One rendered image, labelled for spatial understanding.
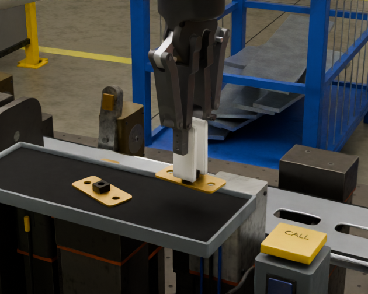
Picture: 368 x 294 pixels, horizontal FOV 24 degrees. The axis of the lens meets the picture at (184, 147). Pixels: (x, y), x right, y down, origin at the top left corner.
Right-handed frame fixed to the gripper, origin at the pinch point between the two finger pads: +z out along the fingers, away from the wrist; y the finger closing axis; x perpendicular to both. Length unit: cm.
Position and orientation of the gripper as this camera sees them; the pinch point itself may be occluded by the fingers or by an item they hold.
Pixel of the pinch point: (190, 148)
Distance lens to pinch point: 101.5
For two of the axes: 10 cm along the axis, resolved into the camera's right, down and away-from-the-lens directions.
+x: -8.1, -2.3, 5.3
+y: 5.8, -3.2, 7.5
